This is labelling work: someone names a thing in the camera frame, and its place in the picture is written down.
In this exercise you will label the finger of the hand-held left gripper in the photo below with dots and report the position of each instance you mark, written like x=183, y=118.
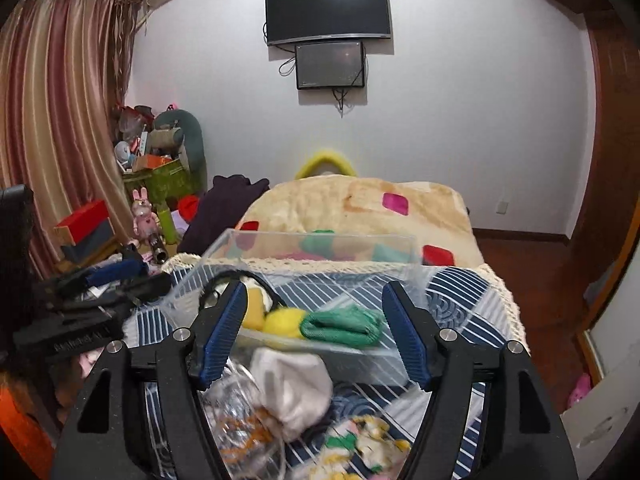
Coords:
x=145, y=287
x=115, y=272

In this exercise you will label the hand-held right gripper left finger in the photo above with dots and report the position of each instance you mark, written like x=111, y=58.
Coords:
x=226, y=332

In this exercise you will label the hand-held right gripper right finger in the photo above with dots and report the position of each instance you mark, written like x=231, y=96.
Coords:
x=406, y=341

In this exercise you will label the clear plastic storage box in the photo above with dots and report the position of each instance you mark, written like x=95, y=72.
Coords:
x=350, y=355

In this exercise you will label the white cloth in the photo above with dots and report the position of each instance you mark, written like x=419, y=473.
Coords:
x=295, y=390

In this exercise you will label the dark metal bottle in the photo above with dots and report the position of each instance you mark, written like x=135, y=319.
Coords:
x=157, y=247

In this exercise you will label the yellow rolled socks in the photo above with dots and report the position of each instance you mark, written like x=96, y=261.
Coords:
x=282, y=322

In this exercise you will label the red box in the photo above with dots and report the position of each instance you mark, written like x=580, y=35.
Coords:
x=85, y=220

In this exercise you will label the black headband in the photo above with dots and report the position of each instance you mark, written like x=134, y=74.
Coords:
x=265, y=285

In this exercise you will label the green knitted cloth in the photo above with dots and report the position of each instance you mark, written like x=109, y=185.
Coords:
x=345, y=327

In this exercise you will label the pink rabbit toy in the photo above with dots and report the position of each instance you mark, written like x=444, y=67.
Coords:
x=145, y=215

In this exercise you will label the blue striped bedsheet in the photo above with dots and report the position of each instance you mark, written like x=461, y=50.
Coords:
x=460, y=295

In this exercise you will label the clear patterned plastic bag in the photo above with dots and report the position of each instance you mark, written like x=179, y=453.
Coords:
x=235, y=420

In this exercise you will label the red hat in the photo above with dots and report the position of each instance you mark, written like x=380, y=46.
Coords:
x=189, y=207

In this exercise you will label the green cardboard box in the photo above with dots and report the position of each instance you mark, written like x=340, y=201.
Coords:
x=160, y=180

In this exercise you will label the dark purple clothes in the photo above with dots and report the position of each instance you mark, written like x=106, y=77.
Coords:
x=220, y=210

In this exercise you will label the floral yellow green cloth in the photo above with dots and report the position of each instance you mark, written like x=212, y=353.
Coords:
x=360, y=440

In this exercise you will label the pile of toys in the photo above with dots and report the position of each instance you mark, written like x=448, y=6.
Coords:
x=132, y=135

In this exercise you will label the beige blanket with coloured squares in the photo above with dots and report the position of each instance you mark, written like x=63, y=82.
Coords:
x=325, y=205

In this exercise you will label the striped pink curtain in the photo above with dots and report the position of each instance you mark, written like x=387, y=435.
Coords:
x=60, y=100

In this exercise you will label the orange cloth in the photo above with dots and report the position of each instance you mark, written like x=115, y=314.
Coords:
x=20, y=435

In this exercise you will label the pink slipper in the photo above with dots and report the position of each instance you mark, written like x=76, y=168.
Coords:
x=580, y=392

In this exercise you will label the white board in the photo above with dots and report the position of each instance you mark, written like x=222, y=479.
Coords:
x=605, y=400

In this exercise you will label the brown wooden wardrobe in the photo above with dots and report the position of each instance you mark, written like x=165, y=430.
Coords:
x=615, y=135

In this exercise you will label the white wall socket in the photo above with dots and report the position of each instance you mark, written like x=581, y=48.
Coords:
x=502, y=207

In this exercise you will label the small black wall monitor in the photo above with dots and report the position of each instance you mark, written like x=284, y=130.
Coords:
x=330, y=65

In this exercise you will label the black wall television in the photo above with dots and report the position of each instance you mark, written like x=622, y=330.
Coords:
x=327, y=7

